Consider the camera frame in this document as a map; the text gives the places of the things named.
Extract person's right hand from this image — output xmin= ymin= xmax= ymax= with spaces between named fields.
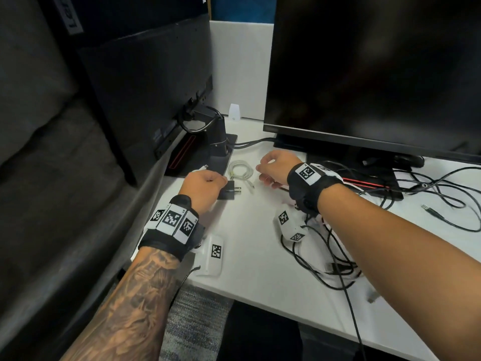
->
xmin=255 ymin=149 xmax=303 ymax=191

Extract person's left hand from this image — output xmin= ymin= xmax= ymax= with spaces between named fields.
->
xmin=178 ymin=169 xmax=228 ymax=217

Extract black charger plug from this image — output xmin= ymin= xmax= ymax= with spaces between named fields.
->
xmin=217 ymin=180 xmax=242 ymax=201

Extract thin white green-tipped cable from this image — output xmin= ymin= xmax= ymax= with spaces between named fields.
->
xmin=228 ymin=160 xmax=256 ymax=194

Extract small black cable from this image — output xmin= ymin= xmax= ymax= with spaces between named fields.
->
xmin=327 ymin=259 xmax=358 ymax=277

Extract long black cable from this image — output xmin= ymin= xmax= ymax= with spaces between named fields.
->
xmin=390 ymin=167 xmax=481 ymax=234

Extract person's left forearm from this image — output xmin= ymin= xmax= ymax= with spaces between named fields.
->
xmin=60 ymin=247 xmax=181 ymax=361

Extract person's right forearm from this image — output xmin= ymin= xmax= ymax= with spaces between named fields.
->
xmin=317 ymin=184 xmax=481 ymax=361

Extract person's black trousers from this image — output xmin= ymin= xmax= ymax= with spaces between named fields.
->
xmin=217 ymin=300 xmax=410 ymax=361

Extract white partition panel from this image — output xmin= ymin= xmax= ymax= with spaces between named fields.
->
xmin=208 ymin=20 xmax=274 ymax=121

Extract small black oval device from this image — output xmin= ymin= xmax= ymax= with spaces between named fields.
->
xmin=362 ymin=153 xmax=425 ymax=169

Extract black computer monitor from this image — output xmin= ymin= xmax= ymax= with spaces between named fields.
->
xmin=263 ymin=0 xmax=481 ymax=164

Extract grey fabric couch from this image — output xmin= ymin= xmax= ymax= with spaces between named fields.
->
xmin=0 ymin=0 xmax=177 ymax=361

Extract black panel with white sticker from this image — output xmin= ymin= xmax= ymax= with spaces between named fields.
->
xmin=36 ymin=0 xmax=209 ymax=48

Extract black monitor arm base plate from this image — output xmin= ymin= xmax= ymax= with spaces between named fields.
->
xmin=165 ymin=133 xmax=238 ymax=177

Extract black monitor link cable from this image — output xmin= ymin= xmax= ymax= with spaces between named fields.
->
xmin=227 ymin=137 xmax=277 ymax=149

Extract black right wrist strap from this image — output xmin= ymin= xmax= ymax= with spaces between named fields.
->
xmin=287 ymin=162 xmax=345 ymax=217

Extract black wrist strap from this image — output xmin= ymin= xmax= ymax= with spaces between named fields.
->
xmin=287 ymin=162 xmax=345 ymax=217
xmin=138 ymin=194 xmax=205 ymax=262

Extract black left wrist strap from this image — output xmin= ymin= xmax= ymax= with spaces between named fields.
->
xmin=138 ymin=194 xmax=205 ymax=262

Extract black monitor power cable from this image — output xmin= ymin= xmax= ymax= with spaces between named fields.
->
xmin=178 ymin=107 xmax=222 ymax=134

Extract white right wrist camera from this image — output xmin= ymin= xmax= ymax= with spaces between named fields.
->
xmin=273 ymin=208 xmax=309 ymax=243

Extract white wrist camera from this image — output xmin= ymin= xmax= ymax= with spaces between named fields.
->
xmin=195 ymin=235 xmax=224 ymax=277
xmin=273 ymin=208 xmax=309 ymax=243

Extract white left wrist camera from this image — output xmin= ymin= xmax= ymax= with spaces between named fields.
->
xmin=195 ymin=235 xmax=224 ymax=277

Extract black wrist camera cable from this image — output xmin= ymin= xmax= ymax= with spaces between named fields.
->
xmin=300 ymin=236 xmax=367 ymax=361
xmin=171 ymin=266 xmax=202 ymax=305

